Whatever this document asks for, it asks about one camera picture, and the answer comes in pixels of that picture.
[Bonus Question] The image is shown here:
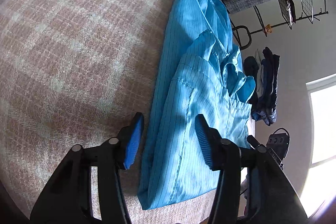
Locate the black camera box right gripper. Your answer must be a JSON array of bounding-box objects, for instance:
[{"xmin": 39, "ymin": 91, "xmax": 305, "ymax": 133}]
[{"xmin": 266, "ymin": 128, "xmax": 290, "ymax": 169}]

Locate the light blue striped garment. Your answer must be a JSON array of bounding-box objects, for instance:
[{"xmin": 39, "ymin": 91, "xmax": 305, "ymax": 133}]
[{"xmin": 138, "ymin": 0, "xmax": 255, "ymax": 210}]

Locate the black wire mesh basket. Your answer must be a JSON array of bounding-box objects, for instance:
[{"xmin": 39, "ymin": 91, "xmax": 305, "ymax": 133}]
[{"xmin": 278, "ymin": 0, "xmax": 314, "ymax": 29}]

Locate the navy folded clothes pile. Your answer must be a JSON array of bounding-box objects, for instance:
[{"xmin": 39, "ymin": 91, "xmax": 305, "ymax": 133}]
[{"xmin": 243, "ymin": 47, "xmax": 280, "ymax": 126}]

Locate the pink plaid bed cover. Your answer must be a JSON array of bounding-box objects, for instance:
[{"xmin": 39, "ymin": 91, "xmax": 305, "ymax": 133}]
[{"xmin": 0, "ymin": 0, "xmax": 253, "ymax": 224}]

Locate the small teddy bear toy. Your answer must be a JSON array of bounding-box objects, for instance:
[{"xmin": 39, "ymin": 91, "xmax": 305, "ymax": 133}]
[{"xmin": 264, "ymin": 24, "xmax": 272, "ymax": 33}]

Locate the black metal clothes rack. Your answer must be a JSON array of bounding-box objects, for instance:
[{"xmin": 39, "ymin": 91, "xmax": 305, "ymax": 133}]
[{"xmin": 230, "ymin": 0, "xmax": 334, "ymax": 56}]

